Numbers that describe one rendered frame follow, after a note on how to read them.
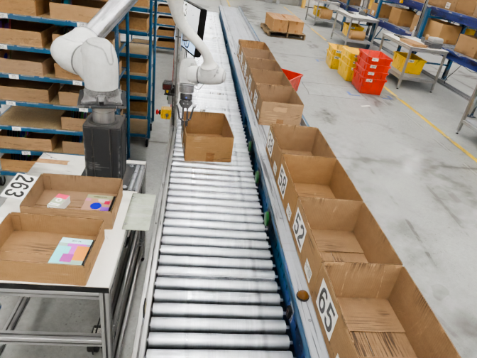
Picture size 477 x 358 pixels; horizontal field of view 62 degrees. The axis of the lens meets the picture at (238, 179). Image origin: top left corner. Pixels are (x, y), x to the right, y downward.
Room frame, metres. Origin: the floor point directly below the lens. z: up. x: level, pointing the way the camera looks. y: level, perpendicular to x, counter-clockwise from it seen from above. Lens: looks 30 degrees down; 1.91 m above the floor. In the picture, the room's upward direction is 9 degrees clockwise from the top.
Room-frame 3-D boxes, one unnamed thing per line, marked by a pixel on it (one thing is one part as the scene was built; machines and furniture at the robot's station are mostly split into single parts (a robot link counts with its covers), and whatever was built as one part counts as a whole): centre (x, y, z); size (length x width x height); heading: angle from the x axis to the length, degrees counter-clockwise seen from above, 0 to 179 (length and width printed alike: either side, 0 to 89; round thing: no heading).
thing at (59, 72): (2.88, 1.22, 0.99); 0.40 x 0.30 x 0.10; 95
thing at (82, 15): (2.88, 1.22, 1.39); 0.40 x 0.30 x 0.10; 98
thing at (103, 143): (1.81, 0.71, 0.91); 0.26 x 0.26 x 0.33; 8
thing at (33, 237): (1.15, 0.71, 0.80); 0.38 x 0.28 x 0.10; 96
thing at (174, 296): (1.10, 0.01, 0.72); 0.52 x 0.05 x 0.05; 99
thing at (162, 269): (1.23, 0.03, 0.72); 0.52 x 0.05 x 0.05; 99
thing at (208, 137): (2.34, 0.25, 0.83); 0.39 x 0.29 x 0.17; 15
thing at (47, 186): (1.48, 0.73, 0.80); 0.38 x 0.28 x 0.10; 99
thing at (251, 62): (3.55, -0.07, 0.96); 0.39 x 0.29 x 0.17; 9
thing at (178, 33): (2.61, 0.52, 1.11); 0.12 x 0.05 x 0.88; 9
